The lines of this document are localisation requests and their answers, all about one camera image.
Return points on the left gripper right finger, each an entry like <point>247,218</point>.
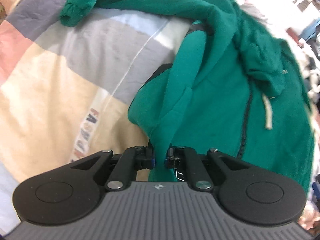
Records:
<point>175,161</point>

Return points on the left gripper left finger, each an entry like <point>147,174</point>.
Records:
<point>145,157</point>

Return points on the green zip hoodie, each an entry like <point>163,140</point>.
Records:
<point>232,86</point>

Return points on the pile of clothes on bed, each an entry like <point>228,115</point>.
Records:
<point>308,63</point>

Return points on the patchwork colour bed quilt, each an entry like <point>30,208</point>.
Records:
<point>65,91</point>

